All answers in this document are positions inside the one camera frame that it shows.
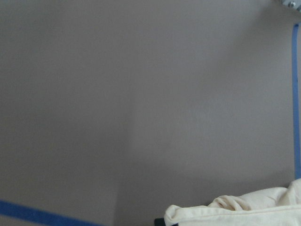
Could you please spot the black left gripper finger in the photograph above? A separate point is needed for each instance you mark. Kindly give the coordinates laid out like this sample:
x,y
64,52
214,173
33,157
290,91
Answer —
x,y
159,222

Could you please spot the cream long-sleeve graphic shirt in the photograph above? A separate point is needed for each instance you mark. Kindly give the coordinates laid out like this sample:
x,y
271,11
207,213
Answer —
x,y
278,206

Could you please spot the brown paper table cover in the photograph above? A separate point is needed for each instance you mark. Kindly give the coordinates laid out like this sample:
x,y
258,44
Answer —
x,y
113,110

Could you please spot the aluminium frame base bracket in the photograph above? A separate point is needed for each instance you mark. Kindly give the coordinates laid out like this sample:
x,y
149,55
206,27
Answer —
x,y
291,4

